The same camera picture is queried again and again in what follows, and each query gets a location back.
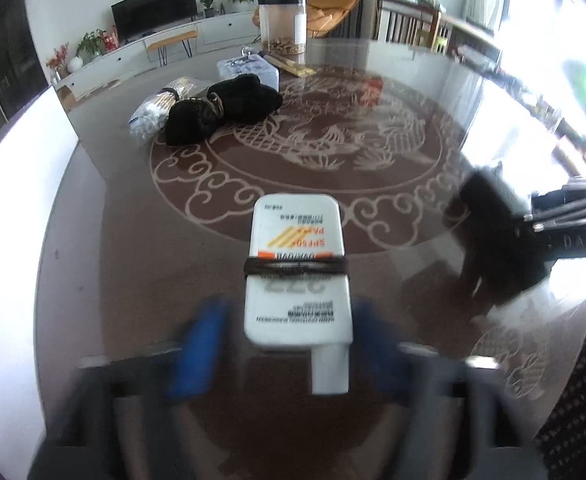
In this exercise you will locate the orange lounge chair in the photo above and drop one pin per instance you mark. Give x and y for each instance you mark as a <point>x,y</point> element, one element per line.
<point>330,10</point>

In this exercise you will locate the dark glass bookcase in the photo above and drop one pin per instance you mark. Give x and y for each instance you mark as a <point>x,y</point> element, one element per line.
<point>13,60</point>

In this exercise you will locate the red gift box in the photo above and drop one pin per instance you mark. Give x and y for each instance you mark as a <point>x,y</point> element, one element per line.
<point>110,42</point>

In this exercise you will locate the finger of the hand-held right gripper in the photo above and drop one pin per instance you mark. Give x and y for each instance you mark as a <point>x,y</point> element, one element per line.
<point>563,200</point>

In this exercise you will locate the black velvet scrunchie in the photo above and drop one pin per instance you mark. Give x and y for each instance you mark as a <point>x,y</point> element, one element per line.
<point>190,122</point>
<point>248,97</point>

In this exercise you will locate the clear jar with black lid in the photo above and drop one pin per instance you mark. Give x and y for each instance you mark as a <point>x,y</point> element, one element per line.
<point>282,25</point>

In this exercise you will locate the white television cabinet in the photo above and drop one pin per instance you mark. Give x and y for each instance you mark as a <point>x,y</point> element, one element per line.
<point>123,62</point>

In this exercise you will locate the white flat panel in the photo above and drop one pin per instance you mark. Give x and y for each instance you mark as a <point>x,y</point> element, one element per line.
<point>18,200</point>

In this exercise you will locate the dark patterned clothing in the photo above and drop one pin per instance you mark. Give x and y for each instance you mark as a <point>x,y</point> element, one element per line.
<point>583,385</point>

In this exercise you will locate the small potted plant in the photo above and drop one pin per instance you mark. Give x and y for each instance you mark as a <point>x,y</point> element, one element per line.
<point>208,6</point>

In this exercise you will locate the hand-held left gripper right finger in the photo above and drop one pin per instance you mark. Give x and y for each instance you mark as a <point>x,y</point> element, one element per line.
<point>378,350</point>

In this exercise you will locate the bag of cotton swabs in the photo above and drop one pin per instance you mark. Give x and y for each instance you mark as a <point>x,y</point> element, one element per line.
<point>160,107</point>

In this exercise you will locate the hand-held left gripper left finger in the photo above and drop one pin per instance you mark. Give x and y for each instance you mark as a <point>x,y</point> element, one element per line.
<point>198,355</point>

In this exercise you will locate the black television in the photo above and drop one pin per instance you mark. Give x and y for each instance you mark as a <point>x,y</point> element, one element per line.
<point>154,7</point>

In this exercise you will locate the wooden bench with hairpin legs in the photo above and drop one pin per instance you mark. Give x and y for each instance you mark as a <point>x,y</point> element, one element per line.
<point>170,42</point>

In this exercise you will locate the white sunscreen bottle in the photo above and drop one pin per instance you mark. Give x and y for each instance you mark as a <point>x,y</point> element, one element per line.
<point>298,305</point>

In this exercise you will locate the green potted plant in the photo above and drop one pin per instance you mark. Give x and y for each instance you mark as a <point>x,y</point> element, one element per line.
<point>90,42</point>

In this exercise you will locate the red berry branches in vase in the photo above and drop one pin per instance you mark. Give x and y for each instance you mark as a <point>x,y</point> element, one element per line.
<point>59,62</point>

